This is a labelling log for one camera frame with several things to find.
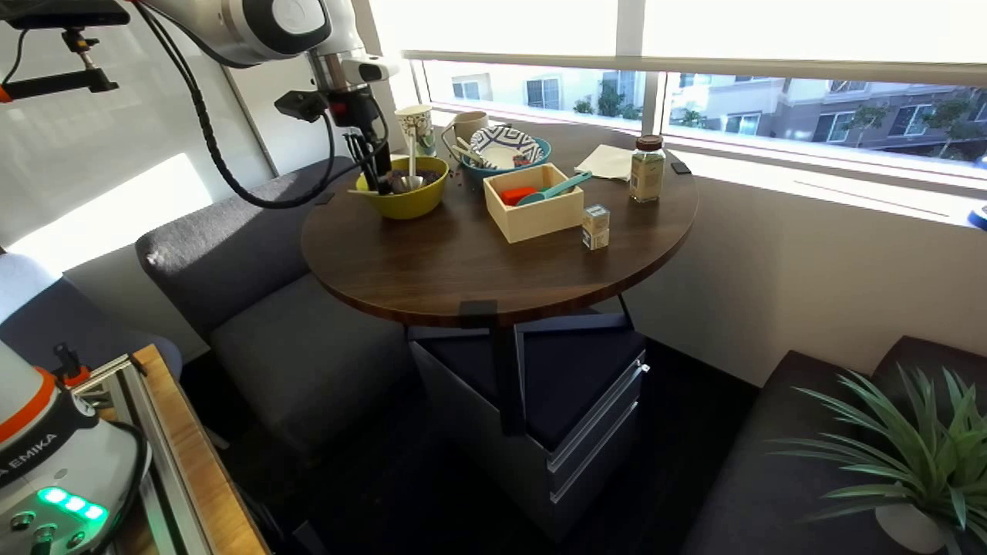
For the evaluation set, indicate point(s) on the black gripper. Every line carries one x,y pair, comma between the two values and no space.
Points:
357,113

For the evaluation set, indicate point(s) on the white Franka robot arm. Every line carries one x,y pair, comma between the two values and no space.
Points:
258,26

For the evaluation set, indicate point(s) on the colourful cereal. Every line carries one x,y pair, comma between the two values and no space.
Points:
423,182

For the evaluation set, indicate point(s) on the yellow bowl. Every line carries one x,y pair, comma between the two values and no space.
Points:
411,207

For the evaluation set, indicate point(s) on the blue bowl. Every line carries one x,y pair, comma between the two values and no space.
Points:
471,174

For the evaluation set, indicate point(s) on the white patterned bowl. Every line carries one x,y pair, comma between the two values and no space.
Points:
504,155

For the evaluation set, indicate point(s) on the white printed paper cup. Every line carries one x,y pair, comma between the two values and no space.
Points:
418,119

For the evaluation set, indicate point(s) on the orange item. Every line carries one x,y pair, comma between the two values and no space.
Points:
516,192

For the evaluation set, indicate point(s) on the light wooden box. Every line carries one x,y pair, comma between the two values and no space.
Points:
533,221

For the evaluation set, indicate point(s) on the teal plastic spoon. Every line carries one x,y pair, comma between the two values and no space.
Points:
560,190

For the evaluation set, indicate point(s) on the dark grey upholstered bench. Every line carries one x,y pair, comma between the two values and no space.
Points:
760,484
278,340

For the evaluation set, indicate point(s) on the white paper sheet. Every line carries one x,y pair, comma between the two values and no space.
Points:
606,163

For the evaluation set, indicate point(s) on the glass jar dark lid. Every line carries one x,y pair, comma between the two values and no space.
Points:
644,174

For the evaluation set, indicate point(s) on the grey filing cabinet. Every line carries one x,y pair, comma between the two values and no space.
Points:
575,391

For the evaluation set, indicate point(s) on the wooden robot cart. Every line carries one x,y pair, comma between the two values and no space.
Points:
216,496

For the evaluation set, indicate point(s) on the blue round lid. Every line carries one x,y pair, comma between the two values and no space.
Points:
979,218

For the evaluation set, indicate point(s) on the green spiky plant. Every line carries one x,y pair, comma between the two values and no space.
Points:
926,453

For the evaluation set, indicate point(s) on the white plant pot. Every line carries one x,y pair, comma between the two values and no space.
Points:
912,528

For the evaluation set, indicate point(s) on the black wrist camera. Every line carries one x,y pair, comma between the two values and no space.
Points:
299,105

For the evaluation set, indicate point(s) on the black table pedestal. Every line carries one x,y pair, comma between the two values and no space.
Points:
510,372

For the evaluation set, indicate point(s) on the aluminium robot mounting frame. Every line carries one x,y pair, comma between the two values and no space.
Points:
169,496

